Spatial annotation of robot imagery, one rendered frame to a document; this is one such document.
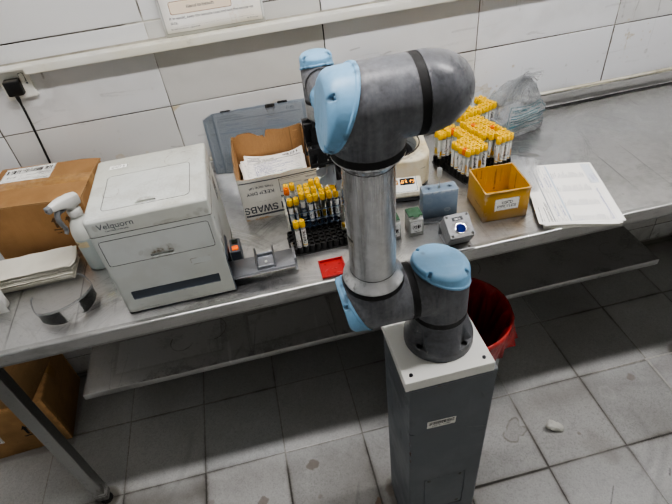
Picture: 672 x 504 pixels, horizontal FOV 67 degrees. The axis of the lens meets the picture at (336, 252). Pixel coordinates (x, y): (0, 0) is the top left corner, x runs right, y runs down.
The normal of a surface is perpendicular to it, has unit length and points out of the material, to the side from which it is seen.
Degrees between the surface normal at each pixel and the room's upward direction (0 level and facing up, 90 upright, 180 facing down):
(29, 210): 87
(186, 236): 90
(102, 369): 0
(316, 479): 0
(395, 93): 58
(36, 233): 90
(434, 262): 8
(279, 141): 87
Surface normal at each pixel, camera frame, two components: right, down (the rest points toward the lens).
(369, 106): 0.17, 0.31
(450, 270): 0.03, -0.78
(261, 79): 0.22, 0.63
